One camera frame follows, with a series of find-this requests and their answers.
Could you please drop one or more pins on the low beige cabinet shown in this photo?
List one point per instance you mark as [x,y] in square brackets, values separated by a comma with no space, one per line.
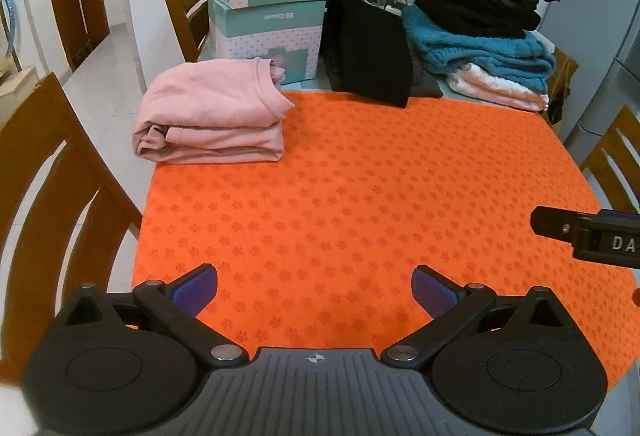
[15,90]

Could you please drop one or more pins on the black folded garment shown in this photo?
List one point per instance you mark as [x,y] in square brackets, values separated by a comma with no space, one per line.
[479,18]

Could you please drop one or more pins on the wooden chair left side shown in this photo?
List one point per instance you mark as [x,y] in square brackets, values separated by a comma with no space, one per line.
[74,228]

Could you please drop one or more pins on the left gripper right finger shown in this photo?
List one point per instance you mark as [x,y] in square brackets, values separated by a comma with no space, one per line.
[455,310]

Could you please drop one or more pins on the pink sweatshirt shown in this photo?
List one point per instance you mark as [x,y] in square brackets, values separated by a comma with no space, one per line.
[213,112]

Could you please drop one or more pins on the wooden chair behind boxes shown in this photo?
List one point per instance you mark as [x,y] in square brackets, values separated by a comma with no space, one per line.
[189,18]

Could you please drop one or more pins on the teal knitted sweater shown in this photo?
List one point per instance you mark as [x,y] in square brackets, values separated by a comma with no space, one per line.
[526,61]

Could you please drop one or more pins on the white pink fluffy garment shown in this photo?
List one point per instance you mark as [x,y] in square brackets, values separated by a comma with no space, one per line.
[471,80]

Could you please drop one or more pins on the lower teal pink carton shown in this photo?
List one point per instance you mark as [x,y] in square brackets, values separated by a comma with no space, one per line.
[288,33]

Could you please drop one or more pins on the orange patterned table mat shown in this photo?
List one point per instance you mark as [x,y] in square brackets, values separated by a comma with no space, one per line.
[317,250]

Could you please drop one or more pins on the wooden chair far side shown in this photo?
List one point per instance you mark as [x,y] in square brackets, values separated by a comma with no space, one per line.
[559,87]

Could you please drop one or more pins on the wooden chair right side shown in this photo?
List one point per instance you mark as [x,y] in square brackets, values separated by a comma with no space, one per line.
[614,162]

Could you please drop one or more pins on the colourful hula hoop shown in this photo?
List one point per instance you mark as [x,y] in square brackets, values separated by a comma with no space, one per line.
[10,24]

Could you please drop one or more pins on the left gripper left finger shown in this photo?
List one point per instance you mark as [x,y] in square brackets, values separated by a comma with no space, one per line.
[172,309]

